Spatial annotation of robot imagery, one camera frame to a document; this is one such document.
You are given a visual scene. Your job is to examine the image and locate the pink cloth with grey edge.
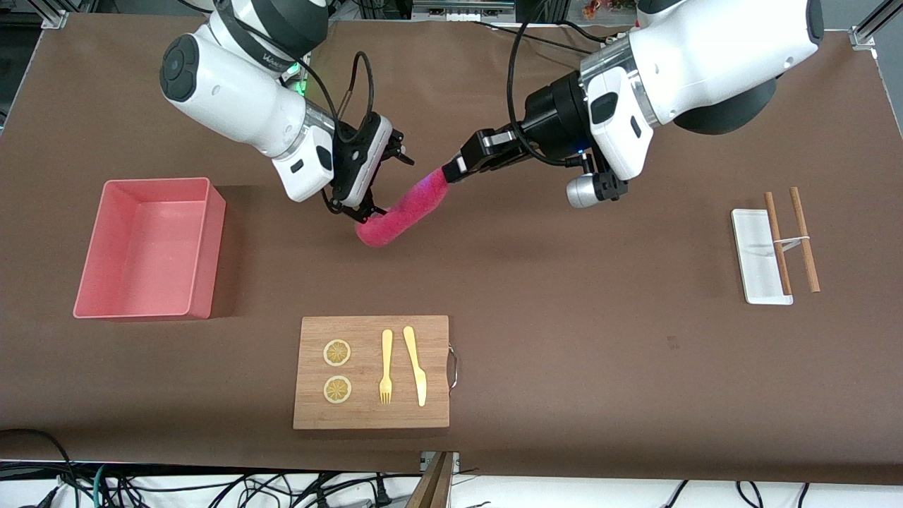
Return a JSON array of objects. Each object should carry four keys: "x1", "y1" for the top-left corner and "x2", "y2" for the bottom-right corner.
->
[{"x1": 355, "y1": 168, "x2": 451, "y2": 248}]

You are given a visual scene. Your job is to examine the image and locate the orange object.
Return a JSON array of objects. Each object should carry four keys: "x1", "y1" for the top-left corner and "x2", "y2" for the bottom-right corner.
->
[{"x1": 582, "y1": 0, "x2": 636, "y2": 20}]

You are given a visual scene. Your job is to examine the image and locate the yellow fork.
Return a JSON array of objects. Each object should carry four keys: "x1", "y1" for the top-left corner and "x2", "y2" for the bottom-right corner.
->
[{"x1": 379, "y1": 329, "x2": 394, "y2": 405}]

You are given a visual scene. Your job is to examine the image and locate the yellow knife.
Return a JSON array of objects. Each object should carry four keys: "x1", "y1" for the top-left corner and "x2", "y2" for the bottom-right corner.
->
[{"x1": 403, "y1": 326, "x2": 428, "y2": 407}]

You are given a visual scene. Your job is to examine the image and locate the wooden cutting board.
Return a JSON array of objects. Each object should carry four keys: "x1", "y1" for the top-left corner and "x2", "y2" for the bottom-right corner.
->
[{"x1": 293, "y1": 315, "x2": 450, "y2": 430}]

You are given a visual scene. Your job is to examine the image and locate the pink plastic bin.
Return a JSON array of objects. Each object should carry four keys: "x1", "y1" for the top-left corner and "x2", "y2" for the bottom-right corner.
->
[{"x1": 73, "y1": 177, "x2": 226, "y2": 320}]

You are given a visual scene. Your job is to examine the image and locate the white rack tray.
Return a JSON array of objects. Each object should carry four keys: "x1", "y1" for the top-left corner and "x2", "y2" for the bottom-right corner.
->
[{"x1": 731, "y1": 209, "x2": 794, "y2": 306}]

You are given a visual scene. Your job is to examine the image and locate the wooden plank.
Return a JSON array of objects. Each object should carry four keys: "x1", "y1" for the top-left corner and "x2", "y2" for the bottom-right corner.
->
[{"x1": 406, "y1": 452, "x2": 454, "y2": 508}]

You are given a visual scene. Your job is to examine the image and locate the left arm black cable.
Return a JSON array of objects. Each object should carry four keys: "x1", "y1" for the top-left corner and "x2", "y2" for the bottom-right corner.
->
[{"x1": 507, "y1": 0, "x2": 590, "y2": 168}]

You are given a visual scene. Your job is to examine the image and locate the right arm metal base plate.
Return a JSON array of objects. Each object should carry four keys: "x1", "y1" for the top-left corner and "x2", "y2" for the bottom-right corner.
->
[{"x1": 281, "y1": 53, "x2": 313, "y2": 97}]

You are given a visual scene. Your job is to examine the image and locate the black cable across table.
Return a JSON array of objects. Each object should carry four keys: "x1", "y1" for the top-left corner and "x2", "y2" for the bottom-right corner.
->
[{"x1": 473, "y1": 20, "x2": 607, "y2": 52}]

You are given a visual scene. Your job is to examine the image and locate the black cable loop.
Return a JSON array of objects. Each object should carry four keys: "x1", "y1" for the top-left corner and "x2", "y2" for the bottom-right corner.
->
[{"x1": 0, "y1": 428, "x2": 75, "y2": 508}]

